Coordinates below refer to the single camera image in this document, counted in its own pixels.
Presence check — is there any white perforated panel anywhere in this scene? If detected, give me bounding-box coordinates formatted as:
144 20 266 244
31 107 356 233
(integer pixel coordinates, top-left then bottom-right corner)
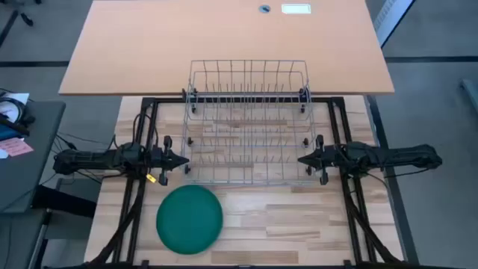
373 0 416 48

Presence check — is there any black office chair base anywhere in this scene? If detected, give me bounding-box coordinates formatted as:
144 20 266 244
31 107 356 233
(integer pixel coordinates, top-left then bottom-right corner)
0 0 43 28

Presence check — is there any grey side table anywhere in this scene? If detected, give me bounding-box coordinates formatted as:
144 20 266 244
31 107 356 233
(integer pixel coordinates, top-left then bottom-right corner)
0 99 67 214

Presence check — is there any green round plate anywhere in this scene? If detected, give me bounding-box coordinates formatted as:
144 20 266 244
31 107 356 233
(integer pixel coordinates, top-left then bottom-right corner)
155 185 224 256

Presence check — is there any white rectangular desk inlay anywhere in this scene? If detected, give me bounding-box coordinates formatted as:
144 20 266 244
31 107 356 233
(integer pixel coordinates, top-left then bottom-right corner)
281 3 312 15

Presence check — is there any black coiled cable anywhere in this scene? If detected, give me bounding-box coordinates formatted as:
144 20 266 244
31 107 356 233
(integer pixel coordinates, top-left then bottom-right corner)
0 96 37 136

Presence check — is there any black aluminium table frame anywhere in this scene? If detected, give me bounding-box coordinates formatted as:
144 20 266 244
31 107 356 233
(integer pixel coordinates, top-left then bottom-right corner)
87 96 406 269

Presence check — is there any blue flat object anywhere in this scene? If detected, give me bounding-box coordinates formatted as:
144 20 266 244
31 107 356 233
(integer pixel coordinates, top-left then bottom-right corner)
0 125 18 141

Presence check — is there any pink paper note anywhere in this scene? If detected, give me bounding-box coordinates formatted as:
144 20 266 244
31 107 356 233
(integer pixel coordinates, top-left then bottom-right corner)
0 137 34 158

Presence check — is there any grey floor bar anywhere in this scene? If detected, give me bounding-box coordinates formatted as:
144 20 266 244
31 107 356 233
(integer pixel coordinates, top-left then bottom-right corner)
459 77 478 104

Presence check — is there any grey metal table leg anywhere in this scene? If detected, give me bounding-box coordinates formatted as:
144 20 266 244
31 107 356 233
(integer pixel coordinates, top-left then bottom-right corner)
26 208 52 269

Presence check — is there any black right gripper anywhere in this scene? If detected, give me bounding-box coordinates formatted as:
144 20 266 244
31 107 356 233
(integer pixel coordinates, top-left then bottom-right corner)
297 134 339 187

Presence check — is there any white paper sheet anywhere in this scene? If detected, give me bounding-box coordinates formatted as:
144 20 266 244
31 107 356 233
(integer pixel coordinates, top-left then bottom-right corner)
0 92 30 124

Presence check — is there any grey wire dish rack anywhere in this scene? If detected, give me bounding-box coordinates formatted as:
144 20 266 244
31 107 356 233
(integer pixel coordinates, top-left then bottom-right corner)
181 59 319 187

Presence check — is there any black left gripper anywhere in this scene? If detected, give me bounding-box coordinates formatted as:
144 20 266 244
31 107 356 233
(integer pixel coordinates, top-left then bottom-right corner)
149 135 190 187

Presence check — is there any black flat panel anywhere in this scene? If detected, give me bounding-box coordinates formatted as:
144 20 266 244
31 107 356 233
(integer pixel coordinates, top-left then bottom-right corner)
31 185 97 218

